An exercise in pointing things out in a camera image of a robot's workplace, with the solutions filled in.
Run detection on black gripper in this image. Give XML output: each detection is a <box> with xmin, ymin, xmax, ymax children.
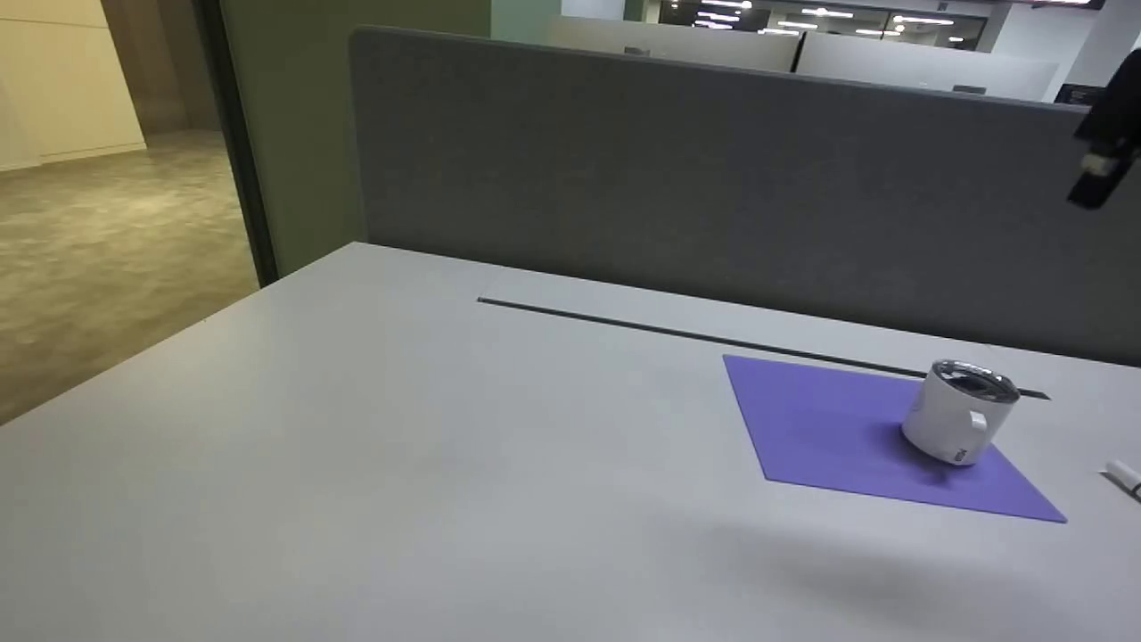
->
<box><xmin>1064</xmin><ymin>47</ymin><xmax>1141</xmax><ymax>216</ymax></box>

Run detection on white cup with handle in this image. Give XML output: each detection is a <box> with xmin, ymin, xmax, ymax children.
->
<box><xmin>897</xmin><ymin>357</ymin><xmax>1022</xmax><ymax>468</ymax></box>

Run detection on grey background partition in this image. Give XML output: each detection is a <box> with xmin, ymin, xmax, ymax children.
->
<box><xmin>792</xmin><ymin>29</ymin><xmax>1064</xmax><ymax>108</ymax></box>
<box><xmin>541</xmin><ymin>11</ymin><xmax>807</xmax><ymax>79</ymax></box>

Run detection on white tube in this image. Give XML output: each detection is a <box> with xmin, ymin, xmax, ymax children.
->
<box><xmin>1102</xmin><ymin>457</ymin><xmax>1141</xmax><ymax>502</ymax></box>

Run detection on purple mat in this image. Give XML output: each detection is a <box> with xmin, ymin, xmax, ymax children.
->
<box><xmin>719</xmin><ymin>355</ymin><xmax>1070</xmax><ymax>527</ymax></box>

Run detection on grey desk partition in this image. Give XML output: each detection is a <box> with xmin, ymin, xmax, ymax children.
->
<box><xmin>346</xmin><ymin>27</ymin><xmax>1141</xmax><ymax>367</ymax></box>

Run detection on dark door frame post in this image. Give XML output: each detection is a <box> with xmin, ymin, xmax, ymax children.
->
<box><xmin>191</xmin><ymin>0</ymin><xmax>287</xmax><ymax>289</ymax></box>

